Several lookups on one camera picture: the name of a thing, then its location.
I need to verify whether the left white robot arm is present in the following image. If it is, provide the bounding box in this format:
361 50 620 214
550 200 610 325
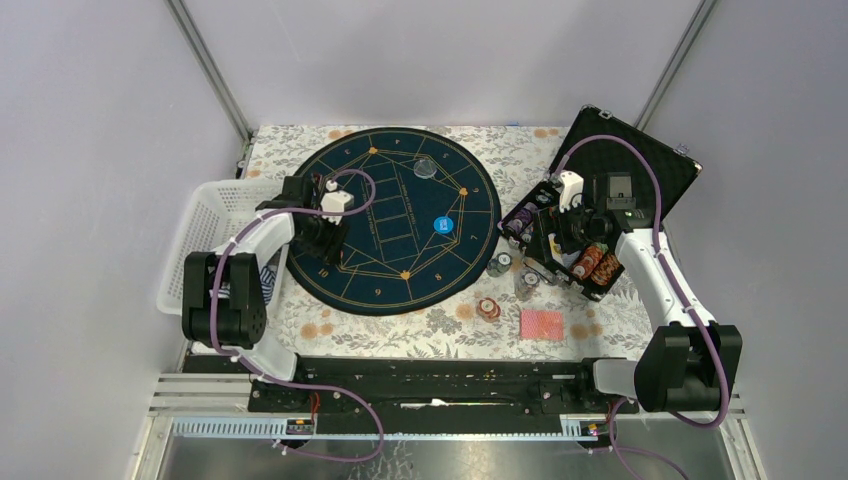
181 174 354 411

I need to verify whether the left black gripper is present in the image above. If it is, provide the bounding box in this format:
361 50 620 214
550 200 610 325
296 206 348 263

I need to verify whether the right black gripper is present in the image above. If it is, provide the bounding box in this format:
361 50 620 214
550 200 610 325
524 196 604 262

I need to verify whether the red card deck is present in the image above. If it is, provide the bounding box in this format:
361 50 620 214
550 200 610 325
519 309 565 341

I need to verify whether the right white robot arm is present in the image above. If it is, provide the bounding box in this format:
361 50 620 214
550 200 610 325
525 171 743 419

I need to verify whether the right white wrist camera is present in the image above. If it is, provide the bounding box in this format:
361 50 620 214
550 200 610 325
559 170 584 213

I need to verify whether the white plastic basket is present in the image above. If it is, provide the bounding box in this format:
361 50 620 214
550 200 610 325
156 179 282 317

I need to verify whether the floral tablecloth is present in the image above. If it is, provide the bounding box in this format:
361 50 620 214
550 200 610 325
245 125 652 360

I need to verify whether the striped blue white cloth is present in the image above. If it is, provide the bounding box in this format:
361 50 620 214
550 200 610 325
218 265 277 305

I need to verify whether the blue ten chip stack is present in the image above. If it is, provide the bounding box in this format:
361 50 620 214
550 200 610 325
515 268 540 301

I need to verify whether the clear plastic disc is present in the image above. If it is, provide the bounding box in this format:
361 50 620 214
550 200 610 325
413 157 437 179

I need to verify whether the blue dealer button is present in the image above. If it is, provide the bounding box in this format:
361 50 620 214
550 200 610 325
433 216 455 235

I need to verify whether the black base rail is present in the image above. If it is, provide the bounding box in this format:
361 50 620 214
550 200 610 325
248 357 617 436

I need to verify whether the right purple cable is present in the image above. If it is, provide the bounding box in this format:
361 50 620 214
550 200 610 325
547 134 733 480

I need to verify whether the purple chip row in case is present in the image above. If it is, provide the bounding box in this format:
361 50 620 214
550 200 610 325
502 202 538 243

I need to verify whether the red chip row in case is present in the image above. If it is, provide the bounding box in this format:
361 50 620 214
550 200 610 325
570 242 622 287

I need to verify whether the red five chip stack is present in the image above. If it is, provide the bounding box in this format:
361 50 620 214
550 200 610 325
476 298 501 323

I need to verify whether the black chip carrying case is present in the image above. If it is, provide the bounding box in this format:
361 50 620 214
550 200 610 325
498 105 702 300

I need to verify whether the round dark blue poker mat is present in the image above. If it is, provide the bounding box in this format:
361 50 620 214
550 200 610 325
287 127 501 316

